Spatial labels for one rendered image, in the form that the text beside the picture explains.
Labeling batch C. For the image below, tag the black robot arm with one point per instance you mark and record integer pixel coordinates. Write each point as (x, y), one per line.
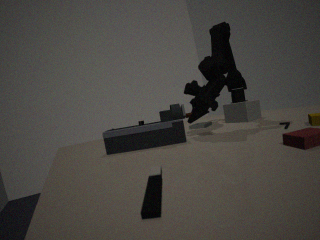
(221, 62)

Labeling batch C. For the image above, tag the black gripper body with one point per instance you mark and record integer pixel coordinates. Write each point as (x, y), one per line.
(207, 99)

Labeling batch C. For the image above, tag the olive yellow block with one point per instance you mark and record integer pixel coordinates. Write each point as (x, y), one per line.
(314, 119)

